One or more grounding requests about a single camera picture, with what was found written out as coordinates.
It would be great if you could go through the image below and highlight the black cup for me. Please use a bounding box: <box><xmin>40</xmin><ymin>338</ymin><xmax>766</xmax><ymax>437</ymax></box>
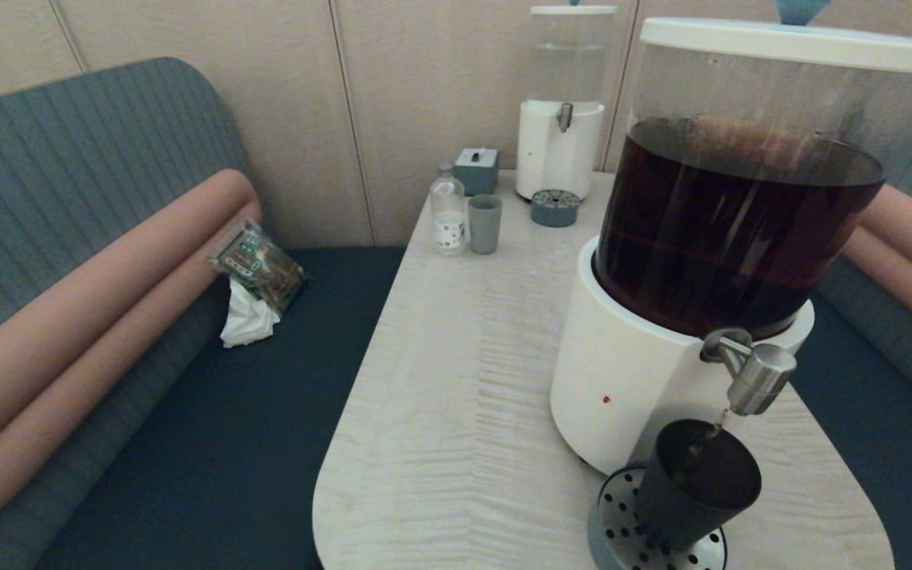
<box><xmin>635</xmin><ymin>420</ymin><xmax>763</xmax><ymax>553</ymax></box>

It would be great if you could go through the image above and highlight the large metal dispenser tap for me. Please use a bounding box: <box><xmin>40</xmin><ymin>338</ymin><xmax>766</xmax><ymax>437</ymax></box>
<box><xmin>700</xmin><ymin>328</ymin><xmax>798</xmax><ymax>417</ymax></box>

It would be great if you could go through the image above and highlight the grey-blue cup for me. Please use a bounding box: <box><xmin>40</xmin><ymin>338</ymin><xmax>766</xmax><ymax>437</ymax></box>
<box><xmin>467</xmin><ymin>195</ymin><xmax>503</xmax><ymax>255</ymax></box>

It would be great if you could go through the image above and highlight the clear plastic bottle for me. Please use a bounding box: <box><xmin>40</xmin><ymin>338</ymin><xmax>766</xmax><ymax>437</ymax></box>
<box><xmin>430</xmin><ymin>163</ymin><xmax>467</xmax><ymax>256</ymax></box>

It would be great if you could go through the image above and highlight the small blue box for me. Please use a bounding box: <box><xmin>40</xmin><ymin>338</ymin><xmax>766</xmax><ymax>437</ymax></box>
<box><xmin>454</xmin><ymin>147</ymin><xmax>499</xmax><ymax>196</ymax></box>

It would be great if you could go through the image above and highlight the small blue drip tray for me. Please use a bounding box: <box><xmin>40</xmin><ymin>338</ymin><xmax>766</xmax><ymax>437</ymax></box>
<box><xmin>530</xmin><ymin>189</ymin><xmax>581</xmax><ymax>228</ymax></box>

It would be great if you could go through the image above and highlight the small clear water dispenser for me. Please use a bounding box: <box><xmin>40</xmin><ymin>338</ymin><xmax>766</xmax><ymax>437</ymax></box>
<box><xmin>515</xmin><ymin>13</ymin><xmax>606</xmax><ymax>202</ymax></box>

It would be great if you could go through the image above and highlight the large dark tea dispenser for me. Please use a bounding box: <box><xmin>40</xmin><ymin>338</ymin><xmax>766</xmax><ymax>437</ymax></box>
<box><xmin>549</xmin><ymin>36</ymin><xmax>912</xmax><ymax>477</ymax></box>

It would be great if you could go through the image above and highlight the crumpled white tissue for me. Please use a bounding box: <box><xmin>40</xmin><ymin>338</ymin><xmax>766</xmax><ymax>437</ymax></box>
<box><xmin>219</xmin><ymin>277</ymin><xmax>281</xmax><ymax>349</ymax></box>

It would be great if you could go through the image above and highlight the dark teal seat cushion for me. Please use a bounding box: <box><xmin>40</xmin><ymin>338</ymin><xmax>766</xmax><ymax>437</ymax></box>
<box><xmin>36</xmin><ymin>247</ymin><xmax>408</xmax><ymax>570</ymax></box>
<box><xmin>790</xmin><ymin>294</ymin><xmax>912</xmax><ymax>570</ymax></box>

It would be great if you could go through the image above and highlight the small white dispenser lid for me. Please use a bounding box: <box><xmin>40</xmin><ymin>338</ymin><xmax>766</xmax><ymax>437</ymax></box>
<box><xmin>530</xmin><ymin>0</ymin><xmax>619</xmax><ymax>17</ymax></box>

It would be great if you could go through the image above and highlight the large silver drip tray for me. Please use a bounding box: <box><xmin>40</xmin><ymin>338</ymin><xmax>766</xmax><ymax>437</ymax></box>
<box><xmin>587</xmin><ymin>465</ymin><xmax>728</xmax><ymax>570</ymax></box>

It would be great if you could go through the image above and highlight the large white dispenser lid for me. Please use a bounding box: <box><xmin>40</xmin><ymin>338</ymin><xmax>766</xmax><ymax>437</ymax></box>
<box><xmin>640</xmin><ymin>0</ymin><xmax>912</xmax><ymax>76</ymax></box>

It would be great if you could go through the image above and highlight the ribbed grey-blue bench backrest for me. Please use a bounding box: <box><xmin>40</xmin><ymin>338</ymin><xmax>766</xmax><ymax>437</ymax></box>
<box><xmin>816</xmin><ymin>75</ymin><xmax>912</xmax><ymax>432</ymax></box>
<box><xmin>0</xmin><ymin>57</ymin><xmax>255</xmax><ymax>570</ymax></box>

